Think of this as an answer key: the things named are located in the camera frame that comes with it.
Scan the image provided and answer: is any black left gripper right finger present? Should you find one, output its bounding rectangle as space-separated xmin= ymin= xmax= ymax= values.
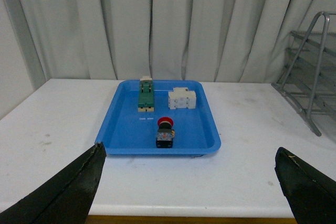
xmin=275 ymin=147 xmax=335 ymax=223

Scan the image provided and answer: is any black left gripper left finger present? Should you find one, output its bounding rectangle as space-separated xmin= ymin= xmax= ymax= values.
xmin=1 ymin=143 xmax=106 ymax=223

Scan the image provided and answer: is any red emergency stop button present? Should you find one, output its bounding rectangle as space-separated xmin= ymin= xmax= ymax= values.
xmin=155 ymin=116 xmax=175 ymax=148

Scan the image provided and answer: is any silver mesh tiered rack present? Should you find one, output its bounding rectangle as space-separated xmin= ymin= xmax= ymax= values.
xmin=272 ymin=11 xmax=335 ymax=136

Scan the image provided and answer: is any blue plastic tray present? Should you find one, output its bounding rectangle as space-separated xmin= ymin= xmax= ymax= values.
xmin=96 ymin=80 xmax=221 ymax=156

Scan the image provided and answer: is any green terminal block component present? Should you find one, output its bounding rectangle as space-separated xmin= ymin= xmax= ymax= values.
xmin=138 ymin=76 xmax=154 ymax=112

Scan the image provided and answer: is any white circuit breaker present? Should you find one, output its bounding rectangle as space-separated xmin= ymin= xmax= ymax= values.
xmin=168 ymin=87 xmax=196 ymax=110

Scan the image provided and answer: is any white curtain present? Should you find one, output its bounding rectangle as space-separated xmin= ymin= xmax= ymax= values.
xmin=3 ymin=0 xmax=335 ymax=87

